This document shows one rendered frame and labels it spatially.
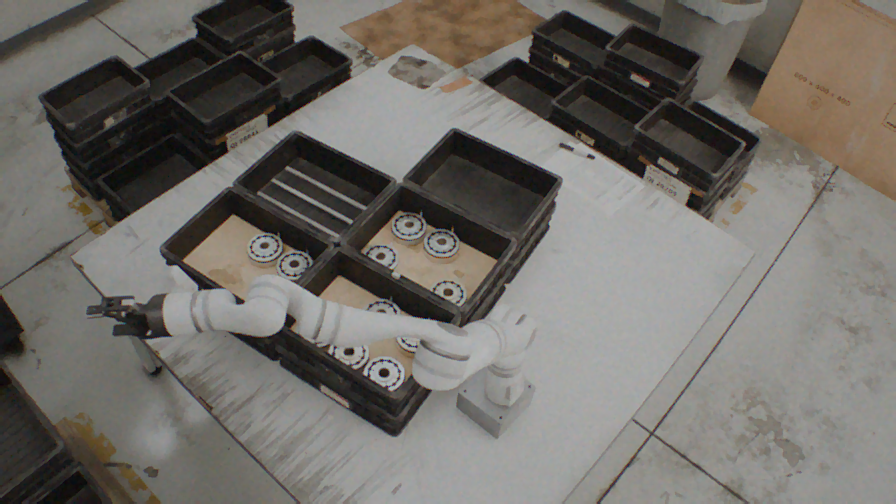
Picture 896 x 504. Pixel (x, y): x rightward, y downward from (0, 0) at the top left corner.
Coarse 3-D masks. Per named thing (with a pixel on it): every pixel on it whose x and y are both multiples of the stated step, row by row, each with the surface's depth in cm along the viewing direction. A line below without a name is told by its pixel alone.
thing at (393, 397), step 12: (336, 252) 195; (348, 252) 195; (324, 264) 192; (372, 264) 193; (312, 276) 189; (384, 276) 191; (408, 288) 189; (432, 300) 188; (456, 312) 185; (456, 324) 183; (288, 336) 178; (300, 336) 177; (312, 348) 175; (324, 360) 176; (348, 372) 172; (360, 372) 172; (372, 384) 170; (408, 384) 171; (384, 396) 170; (396, 396) 169
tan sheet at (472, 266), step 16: (384, 240) 212; (400, 256) 208; (416, 256) 209; (464, 256) 210; (480, 256) 210; (400, 272) 205; (416, 272) 205; (432, 272) 205; (448, 272) 206; (464, 272) 206; (480, 272) 207
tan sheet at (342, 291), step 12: (336, 288) 199; (348, 288) 200; (360, 288) 200; (336, 300) 197; (348, 300) 197; (360, 300) 197; (372, 300) 198; (372, 348) 188; (384, 348) 188; (396, 348) 189; (408, 360) 187; (408, 372) 184
